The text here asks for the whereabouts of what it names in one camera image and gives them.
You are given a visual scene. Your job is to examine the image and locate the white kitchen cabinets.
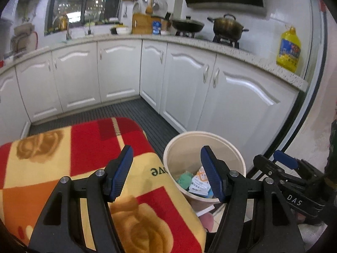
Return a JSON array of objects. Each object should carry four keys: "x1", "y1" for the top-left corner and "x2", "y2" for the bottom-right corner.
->
[{"x1": 0, "y1": 39, "x2": 301, "y2": 148}]

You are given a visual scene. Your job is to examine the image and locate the yellow oil bottle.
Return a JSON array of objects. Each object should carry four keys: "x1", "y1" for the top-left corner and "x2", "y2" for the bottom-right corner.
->
[{"x1": 276, "y1": 26, "x2": 302, "y2": 73}]

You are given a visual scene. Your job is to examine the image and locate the wooden cutting board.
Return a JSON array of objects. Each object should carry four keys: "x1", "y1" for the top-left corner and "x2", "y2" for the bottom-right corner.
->
[{"x1": 132, "y1": 13, "x2": 154, "y2": 35}]

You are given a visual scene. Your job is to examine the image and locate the speckled countertop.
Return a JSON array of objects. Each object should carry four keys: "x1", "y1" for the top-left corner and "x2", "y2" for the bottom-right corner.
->
[{"x1": 0, "y1": 33, "x2": 309, "y2": 93}]

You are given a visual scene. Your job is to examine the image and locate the person's right hand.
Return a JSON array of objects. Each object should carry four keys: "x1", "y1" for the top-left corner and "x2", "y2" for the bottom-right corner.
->
[{"x1": 296, "y1": 215, "x2": 328, "y2": 247}]

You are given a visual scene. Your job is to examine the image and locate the dark kitchen window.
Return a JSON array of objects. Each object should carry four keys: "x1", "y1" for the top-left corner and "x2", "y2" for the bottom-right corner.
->
[{"x1": 45, "y1": 0, "x2": 124, "y2": 35}]

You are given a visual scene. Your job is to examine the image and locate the pink slipper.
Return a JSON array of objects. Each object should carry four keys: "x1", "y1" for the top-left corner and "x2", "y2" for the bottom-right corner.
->
[{"x1": 201, "y1": 212, "x2": 215, "y2": 233}]

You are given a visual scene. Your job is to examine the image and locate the beige ceramic pot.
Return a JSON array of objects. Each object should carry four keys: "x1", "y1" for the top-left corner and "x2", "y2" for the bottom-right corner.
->
[{"x1": 14, "y1": 24, "x2": 35, "y2": 36}]

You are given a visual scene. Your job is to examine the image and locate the metal kitchen faucet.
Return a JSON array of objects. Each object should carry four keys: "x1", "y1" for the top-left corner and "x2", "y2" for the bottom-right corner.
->
[{"x1": 53, "y1": 14, "x2": 72, "y2": 41}]

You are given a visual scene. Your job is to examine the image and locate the brass cooking pot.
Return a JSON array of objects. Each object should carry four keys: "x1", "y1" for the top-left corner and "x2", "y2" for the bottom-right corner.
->
[{"x1": 207, "y1": 14, "x2": 249, "y2": 41}]

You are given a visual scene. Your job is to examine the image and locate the green cloth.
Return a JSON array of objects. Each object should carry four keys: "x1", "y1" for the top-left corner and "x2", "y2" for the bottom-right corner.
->
[{"x1": 176, "y1": 171, "x2": 197, "y2": 190}]

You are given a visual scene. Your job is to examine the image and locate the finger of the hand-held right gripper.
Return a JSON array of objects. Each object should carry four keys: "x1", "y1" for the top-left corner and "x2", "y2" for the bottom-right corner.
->
[
  {"x1": 273, "y1": 150, "x2": 323, "y2": 180},
  {"x1": 253, "y1": 155, "x2": 290, "y2": 184}
]

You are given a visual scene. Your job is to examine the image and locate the black wok with lid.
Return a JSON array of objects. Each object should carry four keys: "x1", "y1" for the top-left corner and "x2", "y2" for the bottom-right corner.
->
[{"x1": 171, "y1": 16, "x2": 205, "y2": 34}]

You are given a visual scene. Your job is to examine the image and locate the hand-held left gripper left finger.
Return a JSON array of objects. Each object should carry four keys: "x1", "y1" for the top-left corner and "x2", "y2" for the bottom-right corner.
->
[{"x1": 28, "y1": 145, "x2": 134, "y2": 253}]

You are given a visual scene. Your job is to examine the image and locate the red yellow printed blanket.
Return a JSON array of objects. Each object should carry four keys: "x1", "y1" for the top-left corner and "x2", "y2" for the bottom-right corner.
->
[{"x1": 0, "y1": 117, "x2": 207, "y2": 253}]

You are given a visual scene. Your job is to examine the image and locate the beige trash bin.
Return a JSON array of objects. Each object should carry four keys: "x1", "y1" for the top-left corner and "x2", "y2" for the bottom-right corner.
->
[{"x1": 163, "y1": 131, "x2": 247, "y2": 212}]

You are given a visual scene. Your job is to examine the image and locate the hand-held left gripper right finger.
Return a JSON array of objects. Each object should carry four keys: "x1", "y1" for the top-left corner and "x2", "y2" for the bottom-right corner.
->
[{"x1": 200, "y1": 145, "x2": 303, "y2": 253}]

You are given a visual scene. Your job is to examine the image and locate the wire dish rack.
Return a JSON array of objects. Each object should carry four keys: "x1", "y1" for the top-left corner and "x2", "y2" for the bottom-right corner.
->
[{"x1": 11, "y1": 30, "x2": 40, "y2": 57}]

